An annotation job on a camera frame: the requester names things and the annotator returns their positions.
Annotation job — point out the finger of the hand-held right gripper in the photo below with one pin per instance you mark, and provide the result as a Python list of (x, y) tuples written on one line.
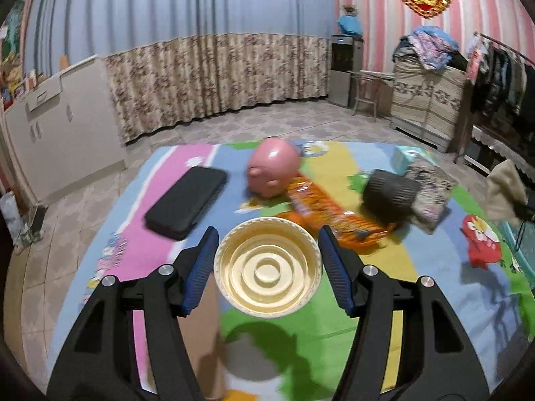
[(526, 213)]

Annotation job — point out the clothes rack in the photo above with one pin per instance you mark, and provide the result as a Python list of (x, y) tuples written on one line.
[(459, 133)]

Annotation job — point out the light blue plastic basket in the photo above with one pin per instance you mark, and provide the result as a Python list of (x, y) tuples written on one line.
[(518, 250)]

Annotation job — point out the wooden board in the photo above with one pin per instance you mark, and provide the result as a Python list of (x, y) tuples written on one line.
[(63, 62)]

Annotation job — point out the dark cabinet with lace cloth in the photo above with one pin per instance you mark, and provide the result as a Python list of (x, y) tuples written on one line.
[(489, 146)]

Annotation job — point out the row of hanging clothes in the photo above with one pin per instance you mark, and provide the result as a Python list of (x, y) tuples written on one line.
[(501, 79)]

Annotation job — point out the orange bottle cap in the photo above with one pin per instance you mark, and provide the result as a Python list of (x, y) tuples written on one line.
[(267, 271)]

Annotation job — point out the orange snack packet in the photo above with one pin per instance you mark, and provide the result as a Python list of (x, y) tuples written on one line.
[(355, 222)]

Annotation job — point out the black smartphone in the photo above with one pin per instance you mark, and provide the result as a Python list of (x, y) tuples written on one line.
[(184, 204)]

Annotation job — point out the grey water dispenser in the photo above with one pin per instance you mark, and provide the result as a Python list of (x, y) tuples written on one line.
[(342, 71)]

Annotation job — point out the colourful cartoon printed mat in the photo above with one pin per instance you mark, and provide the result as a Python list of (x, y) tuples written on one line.
[(480, 309)]

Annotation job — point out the pile of clothes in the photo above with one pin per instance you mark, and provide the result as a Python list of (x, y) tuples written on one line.
[(430, 48)]

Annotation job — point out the light blue box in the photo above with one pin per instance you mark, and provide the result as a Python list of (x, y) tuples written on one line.
[(403, 161)]

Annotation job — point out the small potted plant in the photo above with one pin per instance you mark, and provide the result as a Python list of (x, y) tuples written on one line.
[(347, 9)]

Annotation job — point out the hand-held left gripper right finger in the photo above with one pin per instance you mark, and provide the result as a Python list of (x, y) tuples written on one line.
[(336, 271)]

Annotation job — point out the black ribbed pouch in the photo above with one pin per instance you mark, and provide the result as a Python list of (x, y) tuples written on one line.
[(388, 194)]

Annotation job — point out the white cabinet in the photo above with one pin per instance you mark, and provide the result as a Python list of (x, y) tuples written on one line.
[(71, 133)]

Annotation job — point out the colourful wall poster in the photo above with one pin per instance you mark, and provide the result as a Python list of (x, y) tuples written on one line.
[(11, 50)]

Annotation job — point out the black and white snack packet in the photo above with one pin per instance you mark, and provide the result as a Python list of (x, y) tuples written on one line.
[(432, 192)]

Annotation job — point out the blue and floral curtain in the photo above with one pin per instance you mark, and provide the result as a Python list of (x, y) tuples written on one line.
[(188, 50)]

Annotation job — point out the white plastic bag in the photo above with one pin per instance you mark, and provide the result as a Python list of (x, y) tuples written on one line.
[(9, 221)]

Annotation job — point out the cabinet with patterned cover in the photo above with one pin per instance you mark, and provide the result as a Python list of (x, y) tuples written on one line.
[(426, 100)]

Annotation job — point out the blue covered water bottle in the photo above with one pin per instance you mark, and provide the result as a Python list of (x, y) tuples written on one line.
[(350, 25)]

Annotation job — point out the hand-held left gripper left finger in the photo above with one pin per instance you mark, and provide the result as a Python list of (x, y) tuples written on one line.
[(200, 271)]

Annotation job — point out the pink piggy bank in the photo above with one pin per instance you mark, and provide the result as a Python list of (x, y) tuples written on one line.
[(273, 167)]

